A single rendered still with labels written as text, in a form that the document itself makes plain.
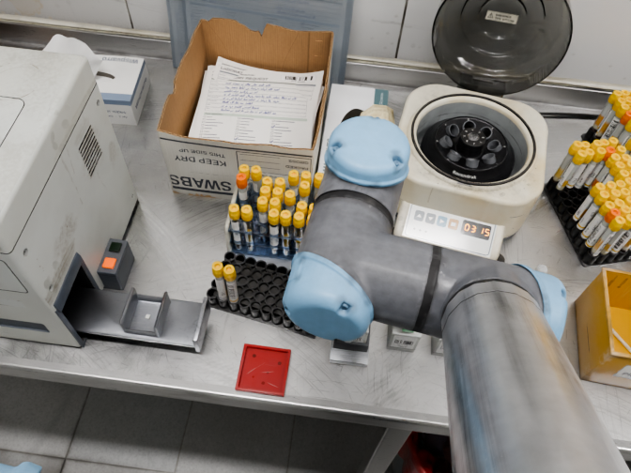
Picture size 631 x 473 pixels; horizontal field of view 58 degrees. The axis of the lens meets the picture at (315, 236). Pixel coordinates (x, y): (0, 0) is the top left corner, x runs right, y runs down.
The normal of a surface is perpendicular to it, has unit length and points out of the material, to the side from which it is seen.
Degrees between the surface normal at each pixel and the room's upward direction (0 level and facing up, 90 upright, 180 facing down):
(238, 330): 0
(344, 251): 3
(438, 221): 25
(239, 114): 1
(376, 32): 90
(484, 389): 61
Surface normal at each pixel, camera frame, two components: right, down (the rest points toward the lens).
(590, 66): -0.12, 0.82
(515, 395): -0.25, -0.95
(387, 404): 0.04, -0.56
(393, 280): -0.10, -0.08
